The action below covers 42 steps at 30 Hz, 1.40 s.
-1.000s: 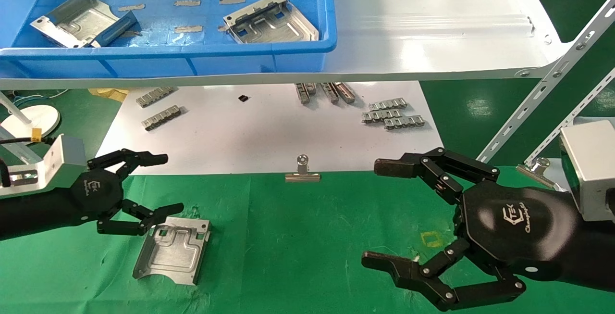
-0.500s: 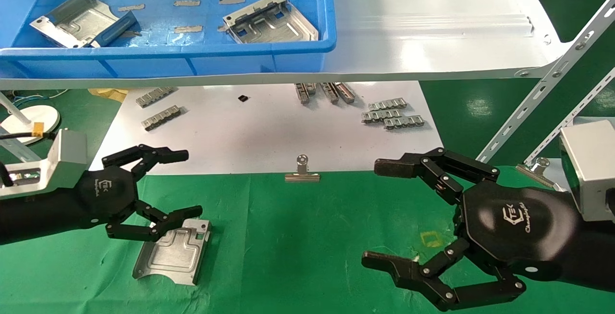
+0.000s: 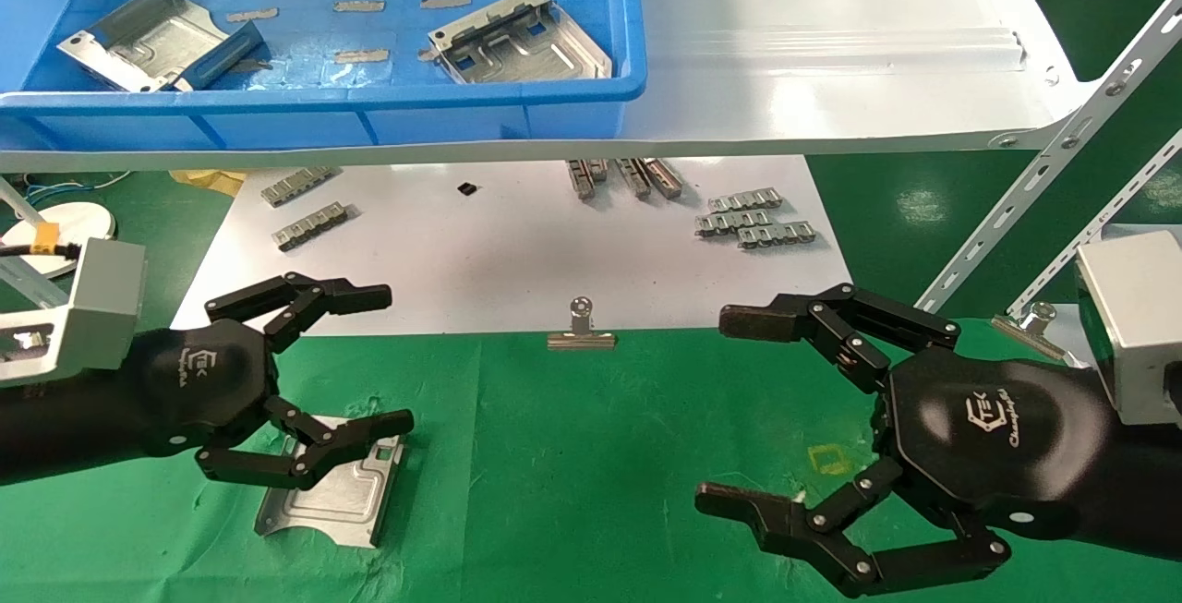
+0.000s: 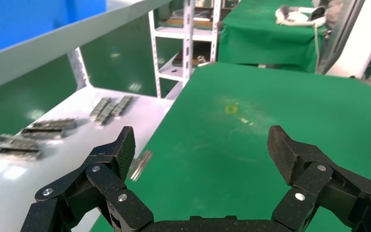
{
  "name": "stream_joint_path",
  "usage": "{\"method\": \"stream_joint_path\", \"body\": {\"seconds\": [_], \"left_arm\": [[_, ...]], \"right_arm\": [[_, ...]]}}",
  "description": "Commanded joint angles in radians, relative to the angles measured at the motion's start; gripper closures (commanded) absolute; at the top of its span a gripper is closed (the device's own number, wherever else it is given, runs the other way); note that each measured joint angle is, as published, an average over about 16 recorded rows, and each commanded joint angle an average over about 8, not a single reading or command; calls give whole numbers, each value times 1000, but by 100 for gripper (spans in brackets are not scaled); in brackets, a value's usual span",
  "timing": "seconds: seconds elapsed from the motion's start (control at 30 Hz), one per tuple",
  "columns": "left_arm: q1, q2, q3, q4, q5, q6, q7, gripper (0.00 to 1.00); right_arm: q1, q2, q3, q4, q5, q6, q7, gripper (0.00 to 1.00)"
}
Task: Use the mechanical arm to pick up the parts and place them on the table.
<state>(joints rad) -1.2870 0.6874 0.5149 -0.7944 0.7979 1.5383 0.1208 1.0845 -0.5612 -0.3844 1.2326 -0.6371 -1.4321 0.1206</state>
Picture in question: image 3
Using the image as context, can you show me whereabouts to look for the white slotted angle bar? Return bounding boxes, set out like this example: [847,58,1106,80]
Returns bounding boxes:
[914,7,1182,313]
[0,257,70,308]
[1007,127,1182,318]

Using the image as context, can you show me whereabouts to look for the white sheet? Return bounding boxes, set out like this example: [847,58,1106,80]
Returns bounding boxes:
[166,155,852,338]

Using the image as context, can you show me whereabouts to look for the thin coloured wires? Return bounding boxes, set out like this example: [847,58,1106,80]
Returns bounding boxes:
[0,171,135,207]

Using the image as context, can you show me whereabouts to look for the yellow crumpled tape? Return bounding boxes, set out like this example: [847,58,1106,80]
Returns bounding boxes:
[169,169,248,196]

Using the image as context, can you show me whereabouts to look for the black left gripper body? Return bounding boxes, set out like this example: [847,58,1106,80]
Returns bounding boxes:
[125,319,276,456]

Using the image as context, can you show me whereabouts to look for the stamped sheet metal part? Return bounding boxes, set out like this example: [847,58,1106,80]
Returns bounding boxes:
[428,0,613,85]
[57,0,264,93]
[255,416,407,549]

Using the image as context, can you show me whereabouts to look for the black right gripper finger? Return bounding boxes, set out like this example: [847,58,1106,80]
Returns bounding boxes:
[718,284,961,393]
[694,457,1012,599]

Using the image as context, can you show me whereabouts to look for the silver binder clip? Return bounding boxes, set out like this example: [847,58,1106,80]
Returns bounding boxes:
[991,301,1091,368]
[547,296,617,351]

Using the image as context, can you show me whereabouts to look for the white round lamp base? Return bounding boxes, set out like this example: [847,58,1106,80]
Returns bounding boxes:
[0,180,116,276]

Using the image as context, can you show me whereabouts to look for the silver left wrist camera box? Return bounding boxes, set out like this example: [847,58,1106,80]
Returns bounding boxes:
[0,238,147,389]

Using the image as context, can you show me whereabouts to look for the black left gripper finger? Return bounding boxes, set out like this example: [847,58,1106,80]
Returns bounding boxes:
[205,272,392,353]
[196,397,415,491]

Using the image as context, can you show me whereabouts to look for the blue plastic bin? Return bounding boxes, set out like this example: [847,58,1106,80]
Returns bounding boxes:
[0,0,647,153]

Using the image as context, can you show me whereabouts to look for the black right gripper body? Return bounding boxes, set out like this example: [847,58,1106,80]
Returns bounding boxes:
[873,347,1114,541]

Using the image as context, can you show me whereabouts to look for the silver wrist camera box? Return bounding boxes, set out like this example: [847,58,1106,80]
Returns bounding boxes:
[0,238,147,389]
[1074,232,1182,426]

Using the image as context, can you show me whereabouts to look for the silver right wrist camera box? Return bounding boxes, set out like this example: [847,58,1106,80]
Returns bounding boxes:
[1074,232,1182,426]

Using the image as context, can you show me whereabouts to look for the green cloth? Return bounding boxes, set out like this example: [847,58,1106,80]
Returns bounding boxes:
[0,317,1182,603]

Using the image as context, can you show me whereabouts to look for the black cable with yellow tag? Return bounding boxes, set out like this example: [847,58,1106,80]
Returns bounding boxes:
[0,224,84,262]

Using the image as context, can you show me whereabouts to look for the white metal shelf panel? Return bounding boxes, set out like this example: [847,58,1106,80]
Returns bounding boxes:
[0,0,1100,173]

